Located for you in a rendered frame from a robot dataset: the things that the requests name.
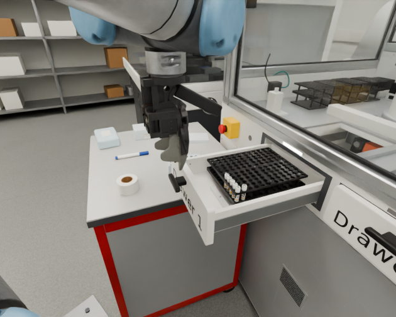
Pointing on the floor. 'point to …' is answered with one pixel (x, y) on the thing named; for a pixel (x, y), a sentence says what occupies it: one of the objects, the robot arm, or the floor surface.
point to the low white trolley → (155, 231)
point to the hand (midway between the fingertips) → (180, 160)
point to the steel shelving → (54, 77)
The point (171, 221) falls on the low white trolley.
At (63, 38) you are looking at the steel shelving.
